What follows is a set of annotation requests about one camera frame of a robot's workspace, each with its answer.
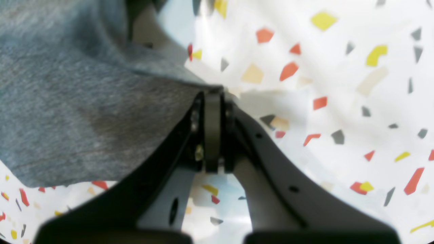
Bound terrazzo patterned tablecloth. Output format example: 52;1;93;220
1;0;433;244

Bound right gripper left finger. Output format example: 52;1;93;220
35;92;223;244

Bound grey t-shirt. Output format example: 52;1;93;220
0;0;211;187

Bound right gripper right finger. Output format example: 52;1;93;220
222;95;400;244

